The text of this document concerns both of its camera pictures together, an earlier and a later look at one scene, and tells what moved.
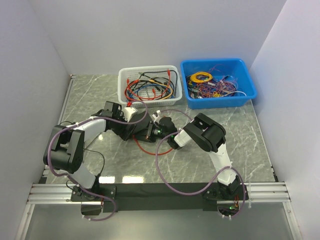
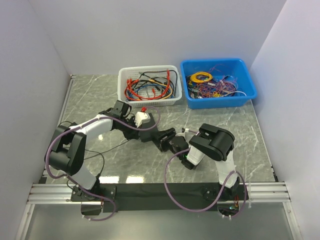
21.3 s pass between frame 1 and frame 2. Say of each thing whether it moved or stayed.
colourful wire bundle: stayed
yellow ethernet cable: stayed
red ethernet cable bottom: moved
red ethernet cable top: stayed
